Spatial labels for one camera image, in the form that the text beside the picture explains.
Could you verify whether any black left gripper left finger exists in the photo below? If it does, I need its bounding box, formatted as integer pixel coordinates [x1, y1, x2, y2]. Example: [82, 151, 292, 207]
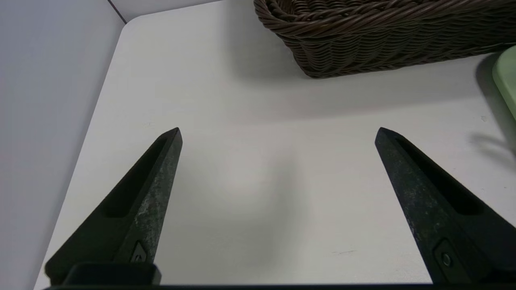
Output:
[44, 127, 183, 283]

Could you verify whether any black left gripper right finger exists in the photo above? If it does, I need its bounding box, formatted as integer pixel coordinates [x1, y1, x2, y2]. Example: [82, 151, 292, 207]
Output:
[375, 127, 516, 284]

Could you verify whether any dark brown wicker basket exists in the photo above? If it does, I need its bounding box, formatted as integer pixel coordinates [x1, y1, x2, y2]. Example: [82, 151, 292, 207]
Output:
[253, 0, 516, 79]

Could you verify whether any light green plastic tray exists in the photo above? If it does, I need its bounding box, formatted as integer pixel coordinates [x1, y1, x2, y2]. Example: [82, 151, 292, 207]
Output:
[492, 45, 516, 121]

